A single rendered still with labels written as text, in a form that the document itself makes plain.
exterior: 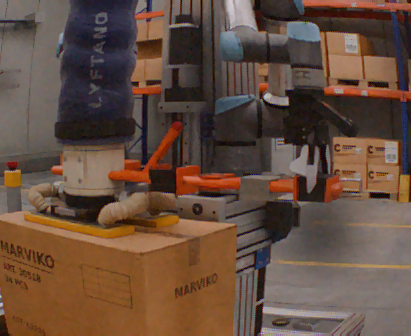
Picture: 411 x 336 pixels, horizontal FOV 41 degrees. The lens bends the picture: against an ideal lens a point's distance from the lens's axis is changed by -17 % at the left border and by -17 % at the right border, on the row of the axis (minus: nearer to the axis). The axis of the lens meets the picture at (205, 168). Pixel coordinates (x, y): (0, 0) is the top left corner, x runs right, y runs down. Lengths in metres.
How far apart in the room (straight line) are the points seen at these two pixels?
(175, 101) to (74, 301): 0.88
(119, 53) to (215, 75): 0.63
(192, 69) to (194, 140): 0.23
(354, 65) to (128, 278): 7.59
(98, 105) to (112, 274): 0.41
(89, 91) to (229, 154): 0.53
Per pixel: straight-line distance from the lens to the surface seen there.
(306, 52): 1.28
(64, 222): 1.52
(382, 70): 8.58
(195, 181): 1.40
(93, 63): 1.51
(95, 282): 1.41
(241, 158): 1.85
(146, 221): 1.58
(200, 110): 2.07
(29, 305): 1.65
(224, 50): 1.37
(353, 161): 8.77
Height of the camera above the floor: 1.23
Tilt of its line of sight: 5 degrees down
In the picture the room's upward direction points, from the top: straight up
